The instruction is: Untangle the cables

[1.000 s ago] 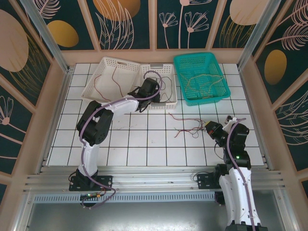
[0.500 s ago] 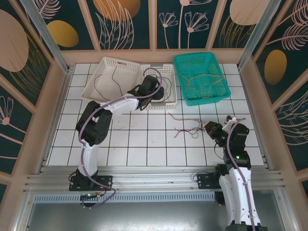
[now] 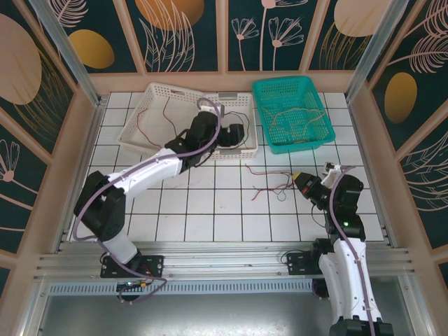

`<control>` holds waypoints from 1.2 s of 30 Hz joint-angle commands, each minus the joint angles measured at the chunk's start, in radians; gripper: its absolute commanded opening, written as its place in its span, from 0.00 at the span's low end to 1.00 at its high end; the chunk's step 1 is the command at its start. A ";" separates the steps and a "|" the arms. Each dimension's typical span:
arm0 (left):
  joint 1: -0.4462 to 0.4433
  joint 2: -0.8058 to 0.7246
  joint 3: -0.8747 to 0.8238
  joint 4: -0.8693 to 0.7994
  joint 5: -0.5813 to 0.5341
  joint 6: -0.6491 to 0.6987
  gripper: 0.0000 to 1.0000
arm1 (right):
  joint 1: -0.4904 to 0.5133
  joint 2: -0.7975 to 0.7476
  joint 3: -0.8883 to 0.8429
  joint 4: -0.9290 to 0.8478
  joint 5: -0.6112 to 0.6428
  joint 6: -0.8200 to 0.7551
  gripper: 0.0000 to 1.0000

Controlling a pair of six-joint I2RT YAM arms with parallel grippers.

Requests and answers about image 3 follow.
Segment purple camera cable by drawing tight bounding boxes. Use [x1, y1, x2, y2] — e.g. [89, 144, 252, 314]
[71, 97, 225, 244]
[328, 164, 377, 336]

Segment grey metal sheet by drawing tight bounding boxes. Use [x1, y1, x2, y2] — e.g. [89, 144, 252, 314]
[34, 293, 421, 336]

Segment wall panel pink leaf outlines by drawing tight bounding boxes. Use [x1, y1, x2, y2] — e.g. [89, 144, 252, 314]
[397, 120, 448, 251]

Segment wall panel large pale disc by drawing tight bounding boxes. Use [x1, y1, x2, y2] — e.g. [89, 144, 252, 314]
[0, 0, 78, 157]

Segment grey slotted cable duct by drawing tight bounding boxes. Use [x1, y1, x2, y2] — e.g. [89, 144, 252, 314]
[48, 281, 316, 297]

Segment wall panel with gold oval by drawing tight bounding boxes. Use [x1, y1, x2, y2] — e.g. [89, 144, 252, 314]
[48, 0, 147, 75]

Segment black thin cable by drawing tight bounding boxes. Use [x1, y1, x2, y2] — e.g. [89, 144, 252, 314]
[223, 111, 253, 152]
[274, 174, 299, 203]

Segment wall panel pale circle fronds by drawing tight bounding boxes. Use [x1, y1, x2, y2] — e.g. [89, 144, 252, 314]
[307, 0, 389, 72]

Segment wall panel oval and fern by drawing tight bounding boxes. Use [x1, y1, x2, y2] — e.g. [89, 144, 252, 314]
[365, 0, 448, 153]

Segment aluminium mounting rail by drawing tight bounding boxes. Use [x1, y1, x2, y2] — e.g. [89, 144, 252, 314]
[34, 240, 419, 281]

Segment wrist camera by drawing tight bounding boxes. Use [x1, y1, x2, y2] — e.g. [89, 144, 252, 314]
[197, 99, 225, 117]
[321, 161, 347, 186]

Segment purple cable loop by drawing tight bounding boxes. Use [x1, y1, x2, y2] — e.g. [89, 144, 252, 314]
[117, 278, 168, 306]

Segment white basket with cutout handles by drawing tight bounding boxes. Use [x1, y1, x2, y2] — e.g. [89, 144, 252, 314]
[117, 82, 206, 157]

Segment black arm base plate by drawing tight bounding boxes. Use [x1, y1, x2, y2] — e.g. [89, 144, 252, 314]
[286, 251, 325, 278]
[100, 254, 165, 280]

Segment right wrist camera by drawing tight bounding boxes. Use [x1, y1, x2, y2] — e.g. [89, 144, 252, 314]
[321, 161, 347, 186]

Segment teal perforated basket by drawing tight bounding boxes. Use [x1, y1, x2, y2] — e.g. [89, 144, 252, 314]
[251, 75, 337, 155]

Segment wall panel with pink flowers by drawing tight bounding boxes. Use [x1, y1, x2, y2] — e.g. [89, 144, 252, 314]
[225, 0, 319, 74]

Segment white basket with grey handles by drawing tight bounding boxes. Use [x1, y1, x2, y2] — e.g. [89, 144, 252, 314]
[195, 92, 260, 162]

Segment wall panel orange circle leaves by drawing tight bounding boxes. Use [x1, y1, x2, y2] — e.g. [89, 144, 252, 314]
[125, 0, 225, 74]

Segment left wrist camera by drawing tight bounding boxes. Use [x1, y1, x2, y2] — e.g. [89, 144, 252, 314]
[197, 99, 225, 117]

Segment aluminium frame post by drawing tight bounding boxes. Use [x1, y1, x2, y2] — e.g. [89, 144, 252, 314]
[344, 0, 411, 102]
[29, 0, 106, 106]

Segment wall panel single flower outline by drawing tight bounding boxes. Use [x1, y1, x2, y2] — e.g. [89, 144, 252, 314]
[0, 106, 53, 255]

